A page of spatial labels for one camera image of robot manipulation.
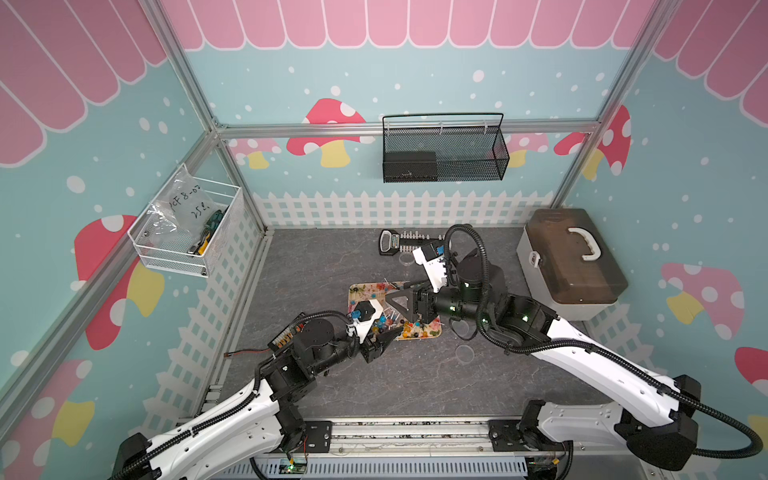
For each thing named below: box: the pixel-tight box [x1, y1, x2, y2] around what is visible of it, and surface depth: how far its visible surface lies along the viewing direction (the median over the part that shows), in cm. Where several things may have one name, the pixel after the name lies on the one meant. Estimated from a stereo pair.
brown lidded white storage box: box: [516, 208, 628, 321], surface depth 89 cm
